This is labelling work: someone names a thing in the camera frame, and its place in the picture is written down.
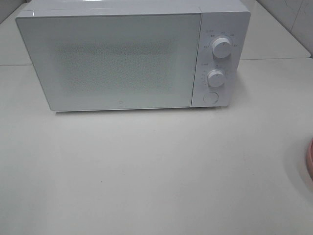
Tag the lower white dial knob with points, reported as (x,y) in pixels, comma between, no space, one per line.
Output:
(216,78)

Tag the round white door button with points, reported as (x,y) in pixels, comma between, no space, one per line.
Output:
(211,98)

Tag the white microwave oven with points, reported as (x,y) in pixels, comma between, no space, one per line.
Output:
(229,18)

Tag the upper white dial knob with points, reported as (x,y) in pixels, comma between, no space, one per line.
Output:
(221,47)

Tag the white microwave door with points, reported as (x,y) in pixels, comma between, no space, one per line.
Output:
(114,62)

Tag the pink round plate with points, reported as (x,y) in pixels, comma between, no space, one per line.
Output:
(309,164)

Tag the white dial knob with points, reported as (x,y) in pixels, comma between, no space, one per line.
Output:
(216,78)
(221,47)

